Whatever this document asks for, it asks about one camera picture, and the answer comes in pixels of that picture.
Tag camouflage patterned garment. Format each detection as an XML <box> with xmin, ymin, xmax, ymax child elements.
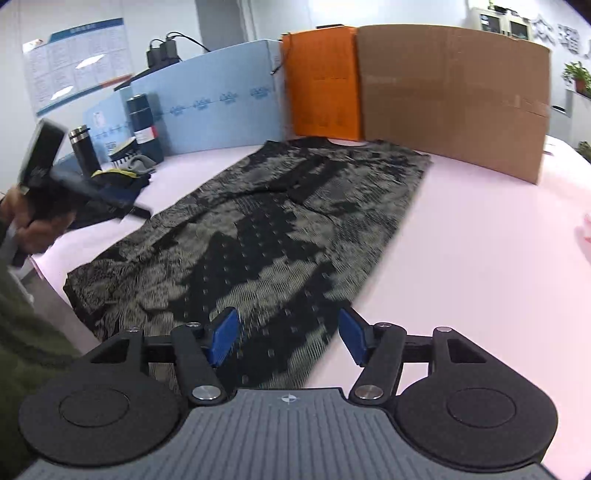
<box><xmin>64</xmin><ymin>137</ymin><xmax>432</xmax><ymax>389</ymax></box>

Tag person's left hand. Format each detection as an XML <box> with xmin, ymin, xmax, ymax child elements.
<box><xmin>1</xmin><ymin>186</ymin><xmax>76</xmax><ymax>254</ymax></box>

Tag black thermos bottle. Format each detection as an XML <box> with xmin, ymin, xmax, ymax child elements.
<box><xmin>68</xmin><ymin>125</ymin><xmax>100</xmax><ymax>178</ymax></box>

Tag black bag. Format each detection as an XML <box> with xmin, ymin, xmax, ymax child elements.
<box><xmin>51</xmin><ymin>155</ymin><xmax>152</xmax><ymax>230</ymax></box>

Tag yellow and grey gloves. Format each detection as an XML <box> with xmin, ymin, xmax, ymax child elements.
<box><xmin>91</xmin><ymin>155</ymin><xmax>156</xmax><ymax>191</ymax></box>

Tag dark blue cylindrical container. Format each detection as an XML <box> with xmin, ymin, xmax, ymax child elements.
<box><xmin>126</xmin><ymin>94</ymin><xmax>164</xmax><ymax>164</ymax></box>

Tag olive green sleeve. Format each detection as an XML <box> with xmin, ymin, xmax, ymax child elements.
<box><xmin>1</xmin><ymin>262</ymin><xmax>79</xmax><ymax>479</ymax></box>

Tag black charger on partition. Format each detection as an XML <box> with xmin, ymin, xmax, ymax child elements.
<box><xmin>146</xmin><ymin>31</ymin><xmax>211</xmax><ymax>70</ymax></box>

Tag light blue foam board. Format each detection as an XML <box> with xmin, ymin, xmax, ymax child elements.
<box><xmin>83</xmin><ymin>40</ymin><xmax>291</xmax><ymax>159</ymax></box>

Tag brown cardboard panel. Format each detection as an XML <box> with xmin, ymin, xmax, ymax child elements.
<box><xmin>356</xmin><ymin>24</ymin><xmax>551</xmax><ymax>184</ymax></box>

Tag orange board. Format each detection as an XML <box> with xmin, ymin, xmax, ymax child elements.
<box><xmin>281</xmin><ymin>26</ymin><xmax>363</xmax><ymax>141</ymax></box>

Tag potted green plant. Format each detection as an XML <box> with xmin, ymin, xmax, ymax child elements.
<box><xmin>562</xmin><ymin>61</ymin><xmax>591</xmax><ymax>95</ymax></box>

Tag wall poster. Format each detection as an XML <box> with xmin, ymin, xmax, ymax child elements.
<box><xmin>22</xmin><ymin>18</ymin><xmax>133</xmax><ymax>117</ymax></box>

